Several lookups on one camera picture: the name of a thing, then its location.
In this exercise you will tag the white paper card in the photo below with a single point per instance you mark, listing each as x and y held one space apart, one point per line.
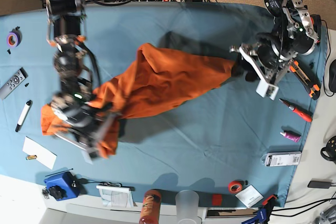
43 155

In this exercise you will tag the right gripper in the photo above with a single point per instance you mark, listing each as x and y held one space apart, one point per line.
85 127

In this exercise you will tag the small yellow battery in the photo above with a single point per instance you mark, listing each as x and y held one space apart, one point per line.
31 157

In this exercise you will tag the blue box with knob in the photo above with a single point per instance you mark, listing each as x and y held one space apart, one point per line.
62 186

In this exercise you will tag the white black marker pen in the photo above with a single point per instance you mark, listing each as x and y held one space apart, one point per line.
23 115

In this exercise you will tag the orange black utility knife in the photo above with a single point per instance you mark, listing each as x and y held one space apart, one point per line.
306 78

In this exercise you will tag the white folded booklet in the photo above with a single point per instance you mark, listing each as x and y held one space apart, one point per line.
116 196

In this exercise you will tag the red tape roll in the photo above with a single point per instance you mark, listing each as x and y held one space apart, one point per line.
236 186

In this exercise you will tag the black yellow dotted mug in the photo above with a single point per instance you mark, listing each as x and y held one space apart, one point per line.
329 151

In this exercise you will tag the white square card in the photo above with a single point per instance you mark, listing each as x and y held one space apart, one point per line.
249 196

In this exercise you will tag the purple tape roll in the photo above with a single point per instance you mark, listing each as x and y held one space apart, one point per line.
14 37

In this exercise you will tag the red screwdriver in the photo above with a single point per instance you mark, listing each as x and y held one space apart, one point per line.
304 115

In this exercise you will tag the white packaged item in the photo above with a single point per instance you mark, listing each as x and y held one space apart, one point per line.
279 159

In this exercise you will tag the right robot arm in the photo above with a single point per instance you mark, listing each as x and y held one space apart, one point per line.
74 62

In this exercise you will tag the grey remote control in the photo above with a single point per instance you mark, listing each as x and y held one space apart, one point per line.
13 82

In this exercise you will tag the blue table cloth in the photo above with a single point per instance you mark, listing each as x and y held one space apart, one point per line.
201 145

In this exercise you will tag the black power adapter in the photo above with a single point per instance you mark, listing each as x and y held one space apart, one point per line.
318 184

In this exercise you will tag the blue black clamp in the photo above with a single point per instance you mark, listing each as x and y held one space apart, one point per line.
262 215

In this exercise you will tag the black computer mouse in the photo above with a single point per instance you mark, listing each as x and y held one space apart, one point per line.
332 77

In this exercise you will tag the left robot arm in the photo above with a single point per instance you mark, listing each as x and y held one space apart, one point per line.
295 33

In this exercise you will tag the small red block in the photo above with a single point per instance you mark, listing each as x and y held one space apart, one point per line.
217 200

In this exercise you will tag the purple glue tube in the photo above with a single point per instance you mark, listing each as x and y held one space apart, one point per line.
293 137

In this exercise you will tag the translucent plastic cup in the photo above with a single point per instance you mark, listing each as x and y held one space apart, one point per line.
187 206

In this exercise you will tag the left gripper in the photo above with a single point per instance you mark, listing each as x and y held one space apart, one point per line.
268 64

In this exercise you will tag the orange t-shirt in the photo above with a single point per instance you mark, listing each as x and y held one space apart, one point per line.
160 79

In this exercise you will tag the orange drink can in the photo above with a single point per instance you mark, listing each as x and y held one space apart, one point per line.
150 211

